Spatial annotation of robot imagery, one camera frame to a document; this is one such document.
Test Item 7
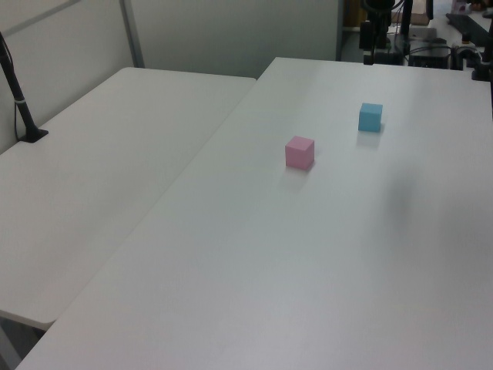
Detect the black upright pole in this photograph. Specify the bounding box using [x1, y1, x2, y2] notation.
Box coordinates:
[399, 0, 414, 38]

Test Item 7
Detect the black cable on pole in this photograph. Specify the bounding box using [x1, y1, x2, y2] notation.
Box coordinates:
[0, 36, 25, 142]

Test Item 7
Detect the black flat bar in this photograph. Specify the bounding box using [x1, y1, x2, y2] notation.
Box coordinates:
[445, 12, 493, 45]

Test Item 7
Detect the pink cube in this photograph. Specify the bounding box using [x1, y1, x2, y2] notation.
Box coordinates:
[284, 135, 316, 170]

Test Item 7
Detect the black camera stand pole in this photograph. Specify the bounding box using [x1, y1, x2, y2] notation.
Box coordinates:
[0, 31, 50, 145]

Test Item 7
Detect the grey partition frame post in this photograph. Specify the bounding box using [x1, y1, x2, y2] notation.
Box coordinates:
[118, 0, 146, 69]

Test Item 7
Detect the blue cube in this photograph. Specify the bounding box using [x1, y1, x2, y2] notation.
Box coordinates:
[357, 102, 384, 133]

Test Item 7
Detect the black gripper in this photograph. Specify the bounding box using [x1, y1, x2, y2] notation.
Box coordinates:
[360, 0, 394, 65]

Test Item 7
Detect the white side table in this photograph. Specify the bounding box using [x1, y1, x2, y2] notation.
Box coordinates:
[0, 66, 258, 325]

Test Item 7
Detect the black electronics box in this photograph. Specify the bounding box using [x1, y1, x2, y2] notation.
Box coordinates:
[407, 45, 452, 69]

